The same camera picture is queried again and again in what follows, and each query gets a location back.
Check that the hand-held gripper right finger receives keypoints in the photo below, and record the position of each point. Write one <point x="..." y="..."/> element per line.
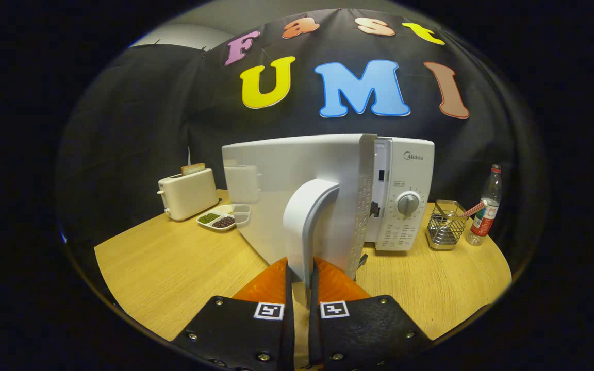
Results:
<point x="315" y="335"/>

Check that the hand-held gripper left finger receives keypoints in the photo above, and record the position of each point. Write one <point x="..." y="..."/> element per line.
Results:
<point x="289" y="330"/>

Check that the clear bottle with red label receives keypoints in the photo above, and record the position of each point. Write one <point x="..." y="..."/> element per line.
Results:
<point x="485" y="216"/>

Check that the white microwave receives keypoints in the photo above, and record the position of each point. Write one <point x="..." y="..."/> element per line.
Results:
<point x="286" y="165"/>

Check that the red striped straw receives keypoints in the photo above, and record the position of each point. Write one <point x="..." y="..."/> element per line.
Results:
<point x="472" y="209"/>

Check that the toast slice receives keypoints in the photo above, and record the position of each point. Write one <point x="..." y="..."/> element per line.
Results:
<point x="193" y="168"/>

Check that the cream toaster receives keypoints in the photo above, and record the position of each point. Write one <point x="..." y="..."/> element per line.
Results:
<point x="188" y="196"/>

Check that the divided white bean dish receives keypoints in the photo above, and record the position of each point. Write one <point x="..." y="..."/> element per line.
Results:
<point x="217" y="219"/>

